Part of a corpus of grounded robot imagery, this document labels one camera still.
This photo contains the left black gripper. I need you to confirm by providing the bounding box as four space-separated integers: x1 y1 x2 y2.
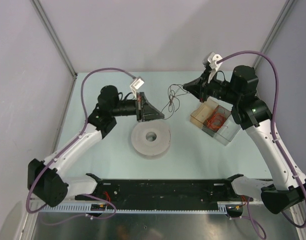
110 92 163 123

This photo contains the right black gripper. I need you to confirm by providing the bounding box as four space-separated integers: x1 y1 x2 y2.
184 68 241 105

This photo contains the brown thin wire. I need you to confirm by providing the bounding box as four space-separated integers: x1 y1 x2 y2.
159 83 191 120

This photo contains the white perforated cable spool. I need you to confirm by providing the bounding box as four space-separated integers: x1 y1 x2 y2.
131 120 171 160

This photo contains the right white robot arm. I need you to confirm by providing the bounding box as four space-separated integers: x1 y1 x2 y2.
183 65 306 214

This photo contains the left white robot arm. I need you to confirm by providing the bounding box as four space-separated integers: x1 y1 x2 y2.
27 85 164 207

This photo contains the smoky grey plastic bin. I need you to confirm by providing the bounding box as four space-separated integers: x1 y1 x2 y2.
202 105 231 137

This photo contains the clear plastic bin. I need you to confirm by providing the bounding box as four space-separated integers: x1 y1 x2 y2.
214 115 241 146

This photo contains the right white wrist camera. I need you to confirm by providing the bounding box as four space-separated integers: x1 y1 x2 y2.
203 52 222 72

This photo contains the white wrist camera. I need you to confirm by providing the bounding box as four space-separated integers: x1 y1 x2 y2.
203 52 222 72
130 76 144 97

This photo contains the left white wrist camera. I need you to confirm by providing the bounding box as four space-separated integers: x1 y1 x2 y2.
130 76 144 97

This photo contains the red wire bundle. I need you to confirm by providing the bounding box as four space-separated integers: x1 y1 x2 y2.
205 109 230 131

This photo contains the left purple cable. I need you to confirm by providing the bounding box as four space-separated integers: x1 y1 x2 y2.
26 67 137 214

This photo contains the purple cable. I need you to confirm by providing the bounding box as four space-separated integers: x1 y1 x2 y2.
216 50 306 229
26 67 137 214

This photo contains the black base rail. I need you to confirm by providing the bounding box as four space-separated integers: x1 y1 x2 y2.
75 177 265 211

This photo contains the right aluminium corner post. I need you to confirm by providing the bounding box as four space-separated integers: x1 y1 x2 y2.
260 0 297 55

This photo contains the aluminium corner post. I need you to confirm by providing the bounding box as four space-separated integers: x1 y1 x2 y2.
30 0 76 77
260 0 297 55

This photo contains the left aluminium corner post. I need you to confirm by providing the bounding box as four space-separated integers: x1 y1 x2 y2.
30 0 76 77

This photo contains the white slotted cable duct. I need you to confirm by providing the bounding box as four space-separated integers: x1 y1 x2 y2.
37 202 243 215

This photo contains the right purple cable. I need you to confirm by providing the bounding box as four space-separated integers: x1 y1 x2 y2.
216 50 306 229

